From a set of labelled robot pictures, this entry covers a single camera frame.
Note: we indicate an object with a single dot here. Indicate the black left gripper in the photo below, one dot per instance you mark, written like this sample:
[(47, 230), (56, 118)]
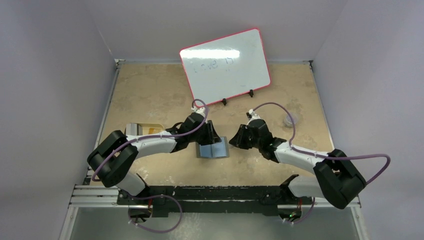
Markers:
[(211, 137)]

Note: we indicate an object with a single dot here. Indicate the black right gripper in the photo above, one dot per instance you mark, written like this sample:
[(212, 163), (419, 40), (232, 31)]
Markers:
[(244, 135)]

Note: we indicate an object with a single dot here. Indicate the grey leather card holder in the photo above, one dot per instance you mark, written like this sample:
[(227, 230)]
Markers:
[(217, 150)]

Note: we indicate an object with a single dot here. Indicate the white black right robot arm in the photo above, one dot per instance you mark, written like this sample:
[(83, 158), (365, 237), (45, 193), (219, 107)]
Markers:
[(339, 182)]

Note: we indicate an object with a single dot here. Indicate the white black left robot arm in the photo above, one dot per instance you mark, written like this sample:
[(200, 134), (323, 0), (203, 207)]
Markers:
[(112, 159)]

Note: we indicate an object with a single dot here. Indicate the small clear plastic cup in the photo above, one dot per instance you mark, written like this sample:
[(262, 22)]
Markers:
[(290, 121)]

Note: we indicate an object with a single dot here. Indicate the beige plastic tray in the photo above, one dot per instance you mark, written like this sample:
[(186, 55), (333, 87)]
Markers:
[(150, 128)]

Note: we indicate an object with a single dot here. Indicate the red framed whiteboard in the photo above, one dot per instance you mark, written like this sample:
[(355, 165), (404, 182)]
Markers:
[(226, 67)]

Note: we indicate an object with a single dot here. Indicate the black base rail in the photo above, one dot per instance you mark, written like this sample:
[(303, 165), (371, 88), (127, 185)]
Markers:
[(268, 200)]

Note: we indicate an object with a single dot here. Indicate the aluminium frame rail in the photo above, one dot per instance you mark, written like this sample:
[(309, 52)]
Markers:
[(99, 196)]

